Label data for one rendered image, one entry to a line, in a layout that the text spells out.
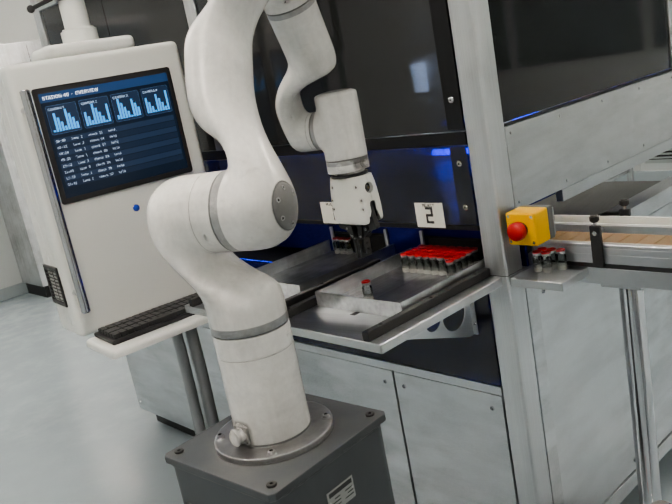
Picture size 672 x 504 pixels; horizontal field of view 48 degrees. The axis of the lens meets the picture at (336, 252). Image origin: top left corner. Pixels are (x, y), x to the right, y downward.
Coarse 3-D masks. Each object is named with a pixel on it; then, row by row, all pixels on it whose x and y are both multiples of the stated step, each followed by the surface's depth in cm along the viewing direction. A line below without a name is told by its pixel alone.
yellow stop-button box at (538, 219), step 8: (520, 208) 162; (528, 208) 161; (536, 208) 159; (544, 208) 159; (512, 216) 160; (520, 216) 158; (528, 216) 157; (536, 216) 157; (544, 216) 159; (552, 216) 161; (528, 224) 158; (536, 224) 157; (544, 224) 159; (552, 224) 161; (528, 232) 158; (536, 232) 157; (544, 232) 159; (552, 232) 161; (512, 240) 162; (528, 240) 159; (536, 240) 157; (544, 240) 159
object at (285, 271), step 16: (288, 256) 209; (304, 256) 213; (320, 256) 215; (336, 256) 212; (352, 256) 209; (368, 256) 194; (384, 256) 198; (272, 272) 206; (288, 272) 205; (304, 272) 202; (320, 272) 199; (336, 272) 187; (288, 288) 182; (304, 288) 180
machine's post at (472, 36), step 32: (448, 0) 156; (480, 0) 155; (480, 32) 155; (480, 64) 156; (480, 96) 157; (480, 128) 160; (480, 160) 162; (480, 192) 165; (512, 192) 166; (480, 224) 167; (512, 256) 167; (512, 288) 168; (512, 320) 169; (512, 352) 172; (512, 384) 175; (512, 416) 178; (512, 448) 181; (544, 448) 181; (544, 480) 182
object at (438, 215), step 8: (416, 208) 180; (424, 208) 178; (432, 208) 176; (440, 208) 174; (416, 216) 180; (424, 216) 179; (440, 216) 175; (424, 224) 179; (432, 224) 177; (440, 224) 176
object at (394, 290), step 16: (400, 256) 190; (368, 272) 182; (384, 272) 186; (400, 272) 185; (416, 272) 183; (464, 272) 167; (336, 288) 175; (352, 288) 179; (384, 288) 175; (400, 288) 173; (416, 288) 171; (432, 288) 159; (320, 304) 171; (336, 304) 167; (352, 304) 163; (368, 304) 160; (384, 304) 156; (400, 304) 153
